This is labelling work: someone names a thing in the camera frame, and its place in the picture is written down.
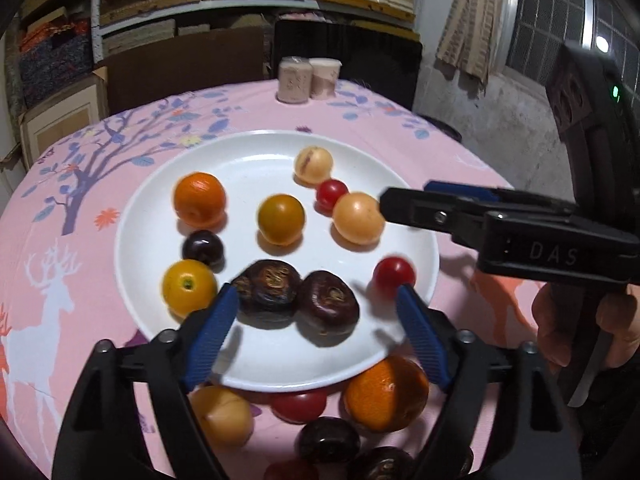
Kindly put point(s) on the orange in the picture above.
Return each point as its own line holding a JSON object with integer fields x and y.
{"x": 199, "y": 199}
{"x": 386, "y": 394}

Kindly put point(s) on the beige hanging cloth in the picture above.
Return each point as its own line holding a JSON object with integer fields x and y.
{"x": 470, "y": 25}

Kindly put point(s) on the person's right hand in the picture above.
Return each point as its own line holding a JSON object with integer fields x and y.
{"x": 550, "y": 330}

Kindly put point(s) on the picture frame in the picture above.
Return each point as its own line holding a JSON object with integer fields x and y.
{"x": 60, "y": 110}

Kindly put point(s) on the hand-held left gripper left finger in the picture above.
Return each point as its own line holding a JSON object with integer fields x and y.
{"x": 215, "y": 332}

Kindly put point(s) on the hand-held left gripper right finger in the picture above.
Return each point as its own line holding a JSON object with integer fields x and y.
{"x": 422, "y": 337}

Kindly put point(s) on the brown board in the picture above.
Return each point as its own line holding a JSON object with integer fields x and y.
{"x": 185, "y": 65}

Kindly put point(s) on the white plate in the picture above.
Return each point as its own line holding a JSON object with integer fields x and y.
{"x": 280, "y": 170}

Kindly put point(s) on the stack of blue patterned boxes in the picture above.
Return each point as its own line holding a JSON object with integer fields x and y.
{"x": 55, "y": 60}

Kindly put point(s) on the speckled pale yellow plum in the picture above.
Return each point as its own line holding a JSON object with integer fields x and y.
{"x": 313, "y": 164}

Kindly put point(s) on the pink deer print tablecloth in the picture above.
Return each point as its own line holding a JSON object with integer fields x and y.
{"x": 75, "y": 285}

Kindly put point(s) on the dark water chestnut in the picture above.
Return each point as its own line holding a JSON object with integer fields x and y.
{"x": 267, "y": 292}
{"x": 382, "y": 462}
{"x": 327, "y": 307}

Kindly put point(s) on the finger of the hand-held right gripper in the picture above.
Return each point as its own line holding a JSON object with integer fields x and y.
{"x": 525, "y": 250}
{"x": 475, "y": 191}

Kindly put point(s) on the barred window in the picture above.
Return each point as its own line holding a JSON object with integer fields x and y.
{"x": 550, "y": 15}

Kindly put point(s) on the dark purple plum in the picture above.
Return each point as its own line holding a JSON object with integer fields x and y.
{"x": 329, "y": 440}
{"x": 202, "y": 247}

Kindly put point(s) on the yellow tomato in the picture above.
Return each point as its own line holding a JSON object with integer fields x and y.
{"x": 189, "y": 285}
{"x": 281, "y": 219}

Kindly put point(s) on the beige drink can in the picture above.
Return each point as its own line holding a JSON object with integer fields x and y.
{"x": 295, "y": 80}

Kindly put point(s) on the paper cup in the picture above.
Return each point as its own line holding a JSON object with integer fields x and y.
{"x": 325, "y": 77}

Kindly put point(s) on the black round stool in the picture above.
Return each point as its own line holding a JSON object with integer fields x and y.
{"x": 442, "y": 127}

